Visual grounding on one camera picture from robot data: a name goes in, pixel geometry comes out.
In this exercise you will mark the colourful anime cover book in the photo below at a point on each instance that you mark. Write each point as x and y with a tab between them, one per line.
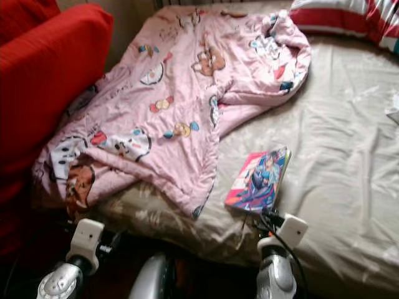
259	180

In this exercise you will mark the red sofa back cushion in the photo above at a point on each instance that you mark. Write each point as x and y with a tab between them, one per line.
25	15

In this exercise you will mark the large red sofa cushion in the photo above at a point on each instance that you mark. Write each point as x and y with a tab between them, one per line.
43	81

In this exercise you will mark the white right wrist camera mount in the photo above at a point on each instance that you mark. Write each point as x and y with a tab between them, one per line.
293	229

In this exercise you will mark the beige floral bed sheet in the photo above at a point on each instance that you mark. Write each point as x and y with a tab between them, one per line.
343	137

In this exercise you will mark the red white blue bolster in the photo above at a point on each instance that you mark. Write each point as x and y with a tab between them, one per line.
336	15

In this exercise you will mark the red sofa base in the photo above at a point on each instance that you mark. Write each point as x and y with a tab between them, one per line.
12	212

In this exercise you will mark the pink cartoon print quilt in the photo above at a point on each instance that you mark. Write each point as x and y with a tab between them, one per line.
174	124

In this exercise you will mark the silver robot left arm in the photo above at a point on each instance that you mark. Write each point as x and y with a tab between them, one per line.
62	285

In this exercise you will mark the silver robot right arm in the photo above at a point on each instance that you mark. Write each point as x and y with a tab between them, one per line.
275	277

